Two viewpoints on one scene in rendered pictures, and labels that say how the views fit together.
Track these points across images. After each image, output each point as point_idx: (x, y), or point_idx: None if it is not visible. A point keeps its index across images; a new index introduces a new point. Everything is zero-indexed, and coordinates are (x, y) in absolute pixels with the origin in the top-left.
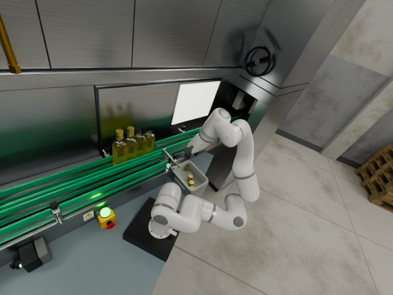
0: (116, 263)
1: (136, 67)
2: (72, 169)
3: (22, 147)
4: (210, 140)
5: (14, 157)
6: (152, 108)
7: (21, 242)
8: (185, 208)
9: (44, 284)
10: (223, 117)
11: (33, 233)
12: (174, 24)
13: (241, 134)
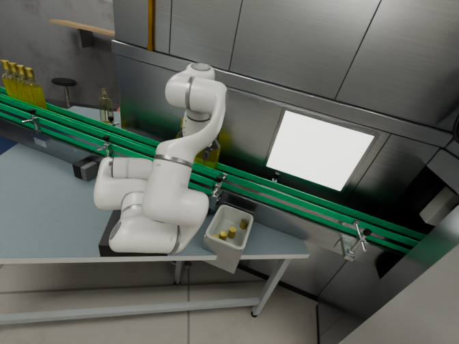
0: (91, 216)
1: (233, 71)
2: (149, 139)
3: (141, 110)
4: (188, 114)
5: (136, 116)
6: (242, 126)
7: (87, 154)
8: (120, 178)
9: (66, 186)
10: (190, 67)
11: (93, 153)
12: (287, 29)
13: (185, 86)
